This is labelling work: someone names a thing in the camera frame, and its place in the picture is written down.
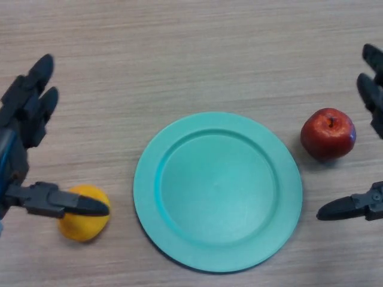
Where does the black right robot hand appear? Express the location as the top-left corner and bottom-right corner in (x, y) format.
(317, 44), (383, 222)

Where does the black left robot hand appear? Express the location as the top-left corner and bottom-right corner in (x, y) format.
(0, 54), (110, 221)

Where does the yellow pear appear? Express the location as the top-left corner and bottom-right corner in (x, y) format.
(57, 185), (111, 242)

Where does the green plastic plate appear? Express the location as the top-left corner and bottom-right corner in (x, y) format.
(133, 111), (303, 273)

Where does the red apple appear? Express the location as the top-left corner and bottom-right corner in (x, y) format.
(300, 108), (357, 161)

